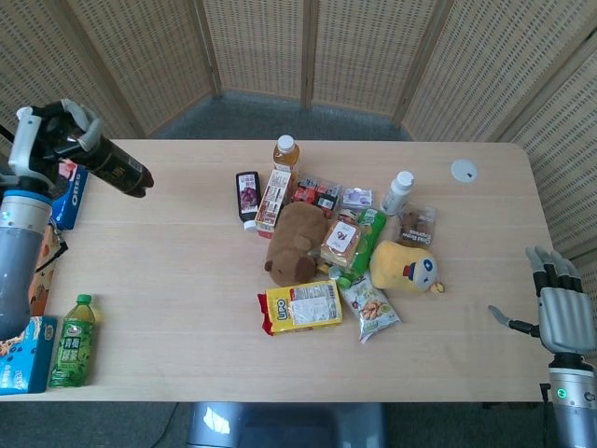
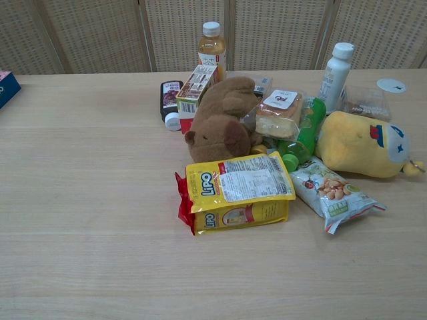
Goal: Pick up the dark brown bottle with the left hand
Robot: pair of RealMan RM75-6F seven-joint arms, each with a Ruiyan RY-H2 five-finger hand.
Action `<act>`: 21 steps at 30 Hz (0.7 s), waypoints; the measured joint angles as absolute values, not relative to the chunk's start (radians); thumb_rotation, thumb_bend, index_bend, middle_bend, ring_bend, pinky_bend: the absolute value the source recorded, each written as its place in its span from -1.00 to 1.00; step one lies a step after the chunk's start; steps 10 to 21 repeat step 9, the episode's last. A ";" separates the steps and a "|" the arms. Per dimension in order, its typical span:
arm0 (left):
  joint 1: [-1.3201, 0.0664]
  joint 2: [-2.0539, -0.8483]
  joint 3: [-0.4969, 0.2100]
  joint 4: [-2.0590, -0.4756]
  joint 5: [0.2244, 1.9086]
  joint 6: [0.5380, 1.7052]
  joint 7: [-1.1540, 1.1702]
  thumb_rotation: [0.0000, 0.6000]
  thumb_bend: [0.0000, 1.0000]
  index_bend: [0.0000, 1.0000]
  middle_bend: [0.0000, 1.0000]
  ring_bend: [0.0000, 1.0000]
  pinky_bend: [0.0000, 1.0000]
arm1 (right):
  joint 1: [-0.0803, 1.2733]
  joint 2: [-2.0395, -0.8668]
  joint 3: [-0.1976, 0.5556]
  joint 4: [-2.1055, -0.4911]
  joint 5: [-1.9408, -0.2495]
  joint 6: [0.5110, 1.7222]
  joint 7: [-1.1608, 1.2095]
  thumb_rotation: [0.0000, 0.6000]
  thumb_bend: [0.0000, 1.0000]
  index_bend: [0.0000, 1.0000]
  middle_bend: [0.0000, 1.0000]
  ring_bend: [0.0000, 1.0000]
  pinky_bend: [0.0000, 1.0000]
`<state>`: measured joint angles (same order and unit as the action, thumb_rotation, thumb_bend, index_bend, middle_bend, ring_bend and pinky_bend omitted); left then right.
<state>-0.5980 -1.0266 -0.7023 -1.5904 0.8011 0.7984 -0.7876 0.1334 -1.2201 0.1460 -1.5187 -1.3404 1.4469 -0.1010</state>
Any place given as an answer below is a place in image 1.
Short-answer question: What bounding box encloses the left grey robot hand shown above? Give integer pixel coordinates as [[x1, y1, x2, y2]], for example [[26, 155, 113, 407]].
[[7, 98, 104, 195]]

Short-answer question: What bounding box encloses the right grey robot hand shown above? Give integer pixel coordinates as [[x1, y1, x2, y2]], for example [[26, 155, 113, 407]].
[[488, 245, 597, 356]]

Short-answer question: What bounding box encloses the dark bottle with black label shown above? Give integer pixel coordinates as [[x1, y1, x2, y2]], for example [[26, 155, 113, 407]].
[[32, 105, 155, 198]]

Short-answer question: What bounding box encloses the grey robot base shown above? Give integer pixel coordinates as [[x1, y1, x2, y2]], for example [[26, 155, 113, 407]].
[[186, 400, 386, 448]]

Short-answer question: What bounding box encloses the green tea bottle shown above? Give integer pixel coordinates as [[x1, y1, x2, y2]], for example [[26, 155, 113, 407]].
[[48, 293, 103, 389]]

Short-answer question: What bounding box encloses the white plastic bottle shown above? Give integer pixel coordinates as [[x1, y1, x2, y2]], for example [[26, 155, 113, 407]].
[[381, 170, 415, 217]]

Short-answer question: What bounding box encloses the green plastic bottle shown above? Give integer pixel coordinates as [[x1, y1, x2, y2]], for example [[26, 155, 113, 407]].
[[328, 207, 388, 288]]

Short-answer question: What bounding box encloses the dark purple drink bottle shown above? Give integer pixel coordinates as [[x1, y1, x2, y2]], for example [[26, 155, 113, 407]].
[[235, 171, 261, 232]]

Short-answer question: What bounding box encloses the orange juice bottle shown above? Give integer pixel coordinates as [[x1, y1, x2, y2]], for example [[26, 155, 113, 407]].
[[271, 134, 300, 174]]

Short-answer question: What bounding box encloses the blue Oreo box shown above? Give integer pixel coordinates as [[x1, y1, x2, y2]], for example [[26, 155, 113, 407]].
[[49, 158, 90, 231]]

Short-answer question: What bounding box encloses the woven folding screen panel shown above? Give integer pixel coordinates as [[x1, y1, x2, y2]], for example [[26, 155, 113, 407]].
[[0, 0, 144, 155], [400, 0, 597, 144], [67, 0, 221, 139], [302, 0, 439, 123], [195, 0, 312, 107], [498, 39, 597, 262]]

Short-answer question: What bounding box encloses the orange bear print box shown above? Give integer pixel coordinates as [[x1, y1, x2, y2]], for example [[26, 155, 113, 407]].
[[27, 223, 69, 318]]

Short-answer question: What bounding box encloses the yellow plush toy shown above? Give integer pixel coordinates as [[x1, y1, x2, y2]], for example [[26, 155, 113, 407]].
[[369, 240, 445, 296]]

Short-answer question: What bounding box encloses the clear brownie snack package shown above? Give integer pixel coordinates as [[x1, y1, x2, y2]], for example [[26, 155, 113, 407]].
[[396, 203, 438, 248]]

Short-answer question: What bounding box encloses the white nut snack bag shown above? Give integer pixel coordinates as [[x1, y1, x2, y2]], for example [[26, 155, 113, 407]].
[[338, 273, 402, 345]]

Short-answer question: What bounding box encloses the blue snack box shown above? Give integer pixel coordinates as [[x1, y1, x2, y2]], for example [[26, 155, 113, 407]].
[[0, 315, 60, 396]]

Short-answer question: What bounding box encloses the wrapped sandwich bread package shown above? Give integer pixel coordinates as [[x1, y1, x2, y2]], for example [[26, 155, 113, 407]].
[[319, 217, 366, 271]]

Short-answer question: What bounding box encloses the small lavender packet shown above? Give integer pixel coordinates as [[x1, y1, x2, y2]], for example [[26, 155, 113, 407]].
[[341, 185, 375, 210]]

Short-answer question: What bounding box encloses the red yellow drink carton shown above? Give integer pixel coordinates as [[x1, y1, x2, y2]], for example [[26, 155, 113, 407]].
[[255, 168, 294, 240]]

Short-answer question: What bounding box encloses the yellow Lipo biscuit bag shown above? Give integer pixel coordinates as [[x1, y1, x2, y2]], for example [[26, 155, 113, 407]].
[[257, 278, 344, 337]]

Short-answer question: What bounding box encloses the red black snack pack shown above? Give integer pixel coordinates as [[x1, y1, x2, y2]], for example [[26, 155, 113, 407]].
[[291, 175, 342, 219]]

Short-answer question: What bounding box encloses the brown capybara plush toy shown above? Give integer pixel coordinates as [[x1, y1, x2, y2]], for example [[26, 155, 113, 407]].
[[264, 201, 330, 287]]

